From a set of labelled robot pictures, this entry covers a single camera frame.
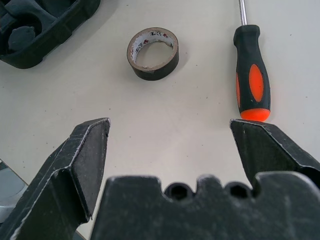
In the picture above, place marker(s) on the black tool kit case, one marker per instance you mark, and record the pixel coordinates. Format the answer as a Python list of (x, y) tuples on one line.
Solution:
[(62, 30)]

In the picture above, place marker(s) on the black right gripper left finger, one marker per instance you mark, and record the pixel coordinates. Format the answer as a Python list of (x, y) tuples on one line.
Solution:
[(57, 175)]

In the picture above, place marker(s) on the black tape roll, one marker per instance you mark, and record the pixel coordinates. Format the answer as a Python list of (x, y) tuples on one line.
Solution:
[(160, 73)]

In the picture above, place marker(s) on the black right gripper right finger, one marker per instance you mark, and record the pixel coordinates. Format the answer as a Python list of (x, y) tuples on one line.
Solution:
[(272, 150)]

